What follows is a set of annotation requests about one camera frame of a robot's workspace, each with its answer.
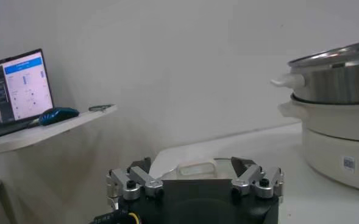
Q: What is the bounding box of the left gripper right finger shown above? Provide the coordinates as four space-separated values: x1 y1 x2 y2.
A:
230 156 285 200

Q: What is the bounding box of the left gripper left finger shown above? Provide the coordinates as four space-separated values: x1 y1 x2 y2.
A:
105 156 165 211

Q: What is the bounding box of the round glass pot lid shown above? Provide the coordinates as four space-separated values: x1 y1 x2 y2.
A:
157 156 254 181

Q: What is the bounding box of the stainless steel steamer basket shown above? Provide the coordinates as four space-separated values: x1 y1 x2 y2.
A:
270 38 359 105

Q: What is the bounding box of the white electric cooking pot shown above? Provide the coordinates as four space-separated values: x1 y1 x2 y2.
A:
277 93 359 194

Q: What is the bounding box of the blue computer mouse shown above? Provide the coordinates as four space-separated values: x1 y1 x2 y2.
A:
38 107 80 127

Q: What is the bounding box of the white side desk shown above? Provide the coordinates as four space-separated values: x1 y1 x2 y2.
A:
0 104 118 224

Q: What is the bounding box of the open laptop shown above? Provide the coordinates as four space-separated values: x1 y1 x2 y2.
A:
0 48 55 142

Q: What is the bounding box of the green handled scraper tool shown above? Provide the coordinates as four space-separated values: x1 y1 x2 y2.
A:
88 103 116 113

